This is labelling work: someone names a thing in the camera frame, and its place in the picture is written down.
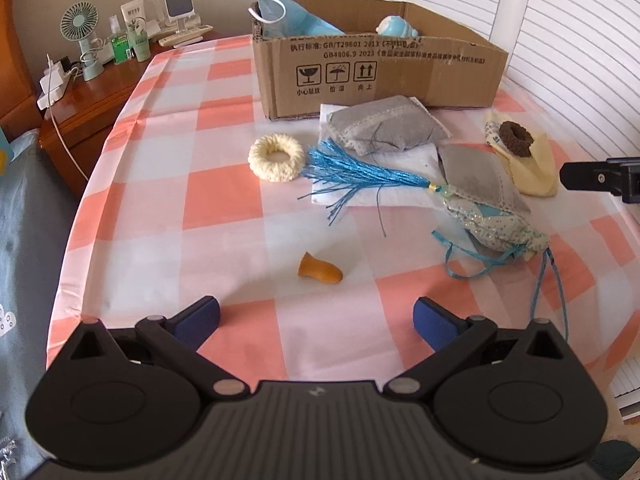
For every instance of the grey cloth pouch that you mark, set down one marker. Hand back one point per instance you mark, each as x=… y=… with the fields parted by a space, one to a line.
x=475 y=175

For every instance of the orange rubber finger cot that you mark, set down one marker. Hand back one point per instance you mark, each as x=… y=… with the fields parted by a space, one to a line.
x=320 y=270

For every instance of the blue and white toy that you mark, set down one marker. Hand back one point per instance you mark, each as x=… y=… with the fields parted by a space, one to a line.
x=397 y=27

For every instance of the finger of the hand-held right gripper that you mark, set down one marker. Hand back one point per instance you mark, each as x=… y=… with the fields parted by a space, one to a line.
x=590 y=176

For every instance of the wooden nightstand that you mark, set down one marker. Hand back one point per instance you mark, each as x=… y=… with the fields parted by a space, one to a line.
x=110 y=90

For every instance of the white charger plug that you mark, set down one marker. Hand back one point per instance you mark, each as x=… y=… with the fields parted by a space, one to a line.
x=56 y=67

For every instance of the white louvred wardrobe door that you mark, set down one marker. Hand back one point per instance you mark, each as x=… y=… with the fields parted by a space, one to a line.
x=575 y=35

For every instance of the green desk fan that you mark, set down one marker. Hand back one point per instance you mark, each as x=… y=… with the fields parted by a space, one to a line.
x=80 y=20

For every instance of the white stand mirror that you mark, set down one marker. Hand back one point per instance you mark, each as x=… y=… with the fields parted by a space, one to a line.
x=177 y=2

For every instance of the cardboard box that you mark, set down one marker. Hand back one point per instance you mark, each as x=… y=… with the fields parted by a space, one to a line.
x=375 y=90

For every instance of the green sanitizer bottle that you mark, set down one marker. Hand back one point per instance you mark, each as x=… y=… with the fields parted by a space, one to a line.
x=119 y=47

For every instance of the cream knitted hair scrunchie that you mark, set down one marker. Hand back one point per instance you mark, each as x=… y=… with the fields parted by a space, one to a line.
x=260 y=160

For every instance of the blue-grey bedding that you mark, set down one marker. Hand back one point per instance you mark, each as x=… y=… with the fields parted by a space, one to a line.
x=30 y=260

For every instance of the blue face mask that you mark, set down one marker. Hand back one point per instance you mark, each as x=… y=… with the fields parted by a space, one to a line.
x=295 y=17

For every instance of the white and green tube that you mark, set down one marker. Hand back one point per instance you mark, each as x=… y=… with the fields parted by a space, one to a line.
x=137 y=35

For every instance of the yellow lens cloth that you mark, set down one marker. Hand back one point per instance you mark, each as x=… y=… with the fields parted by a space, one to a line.
x=535 y=170

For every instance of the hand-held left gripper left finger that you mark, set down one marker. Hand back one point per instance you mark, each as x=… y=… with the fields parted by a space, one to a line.
x=197 y=322

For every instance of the brown hair scrunchie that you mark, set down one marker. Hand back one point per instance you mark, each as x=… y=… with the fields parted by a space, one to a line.
x=505 y=135

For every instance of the white tissue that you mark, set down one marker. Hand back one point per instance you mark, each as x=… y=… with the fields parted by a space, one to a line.
x=415 y=157

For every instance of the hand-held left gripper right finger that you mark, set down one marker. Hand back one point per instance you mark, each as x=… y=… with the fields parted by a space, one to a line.
x=435 y=322

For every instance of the wooden headboard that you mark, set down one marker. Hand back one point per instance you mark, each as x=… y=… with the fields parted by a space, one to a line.
x=15 y=60

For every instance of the white power strip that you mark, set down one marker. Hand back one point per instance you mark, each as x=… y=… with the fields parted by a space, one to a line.
x=52 y=90

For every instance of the grey lace-trimmed sachet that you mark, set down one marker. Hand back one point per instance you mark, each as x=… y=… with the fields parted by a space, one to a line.
x=390 y=122

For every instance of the blue tassel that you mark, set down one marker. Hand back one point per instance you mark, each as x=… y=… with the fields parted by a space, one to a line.
x=360 y=170

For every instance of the white remote control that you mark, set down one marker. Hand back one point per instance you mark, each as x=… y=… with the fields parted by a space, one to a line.
x=185 y=37

